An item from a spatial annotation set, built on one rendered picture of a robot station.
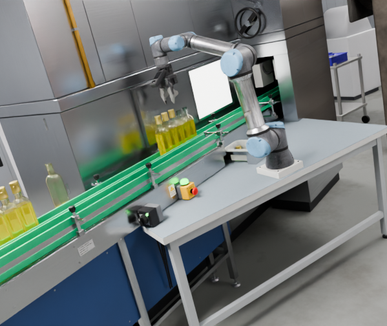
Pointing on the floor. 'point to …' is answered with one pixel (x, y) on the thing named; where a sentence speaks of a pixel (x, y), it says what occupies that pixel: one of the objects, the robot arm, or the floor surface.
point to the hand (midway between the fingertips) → (168, 101)
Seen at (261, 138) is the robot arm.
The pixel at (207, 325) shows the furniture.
